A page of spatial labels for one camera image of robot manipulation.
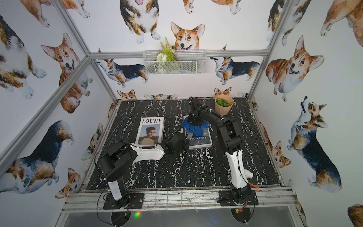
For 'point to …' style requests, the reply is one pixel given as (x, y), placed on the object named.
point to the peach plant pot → (224, 111)
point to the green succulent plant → (222, 102)
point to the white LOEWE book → (150, 131)
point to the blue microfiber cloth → (195, 129)
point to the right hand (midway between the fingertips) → (189, 121)
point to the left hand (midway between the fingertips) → (191, 141)
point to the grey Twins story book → (198, 142)
